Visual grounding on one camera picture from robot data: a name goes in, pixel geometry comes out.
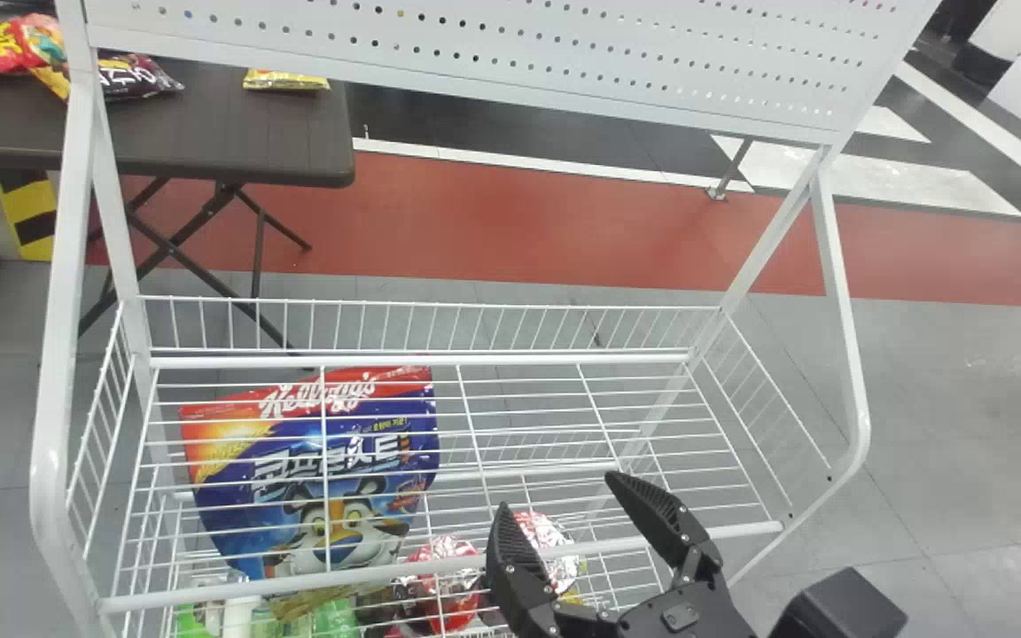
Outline green snack packet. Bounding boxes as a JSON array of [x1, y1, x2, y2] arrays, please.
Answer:
[[173, 598, 362, 638]]

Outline white wire rack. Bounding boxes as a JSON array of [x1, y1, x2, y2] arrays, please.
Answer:
[[28, 0, 943, 638]]

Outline yellow black striped post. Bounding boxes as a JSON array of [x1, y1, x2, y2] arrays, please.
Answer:
[[0, 167, 58, 263]]

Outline black snack packet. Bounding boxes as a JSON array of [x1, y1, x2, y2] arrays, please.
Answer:
[[97, 52, 185, 102]]

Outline red snack packet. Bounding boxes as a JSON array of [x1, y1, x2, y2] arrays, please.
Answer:
[[394, 510, 584, 637], [0, 14, 69, 82]]

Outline blue cereal bag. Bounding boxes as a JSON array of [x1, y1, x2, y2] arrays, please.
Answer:
[[178, 366, 441, 587]]

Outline dark side table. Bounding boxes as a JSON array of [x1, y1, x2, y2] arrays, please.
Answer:
[[0, 57, 357, 355]]

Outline yellow snack packet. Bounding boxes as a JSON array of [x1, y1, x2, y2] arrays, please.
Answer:
[[242, 68, 332, 93]]

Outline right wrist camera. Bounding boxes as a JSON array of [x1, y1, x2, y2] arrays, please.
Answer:
[[768, 567, 910, 638]]

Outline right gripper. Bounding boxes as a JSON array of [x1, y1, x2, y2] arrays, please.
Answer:
[[485, 471, 757, 638]]

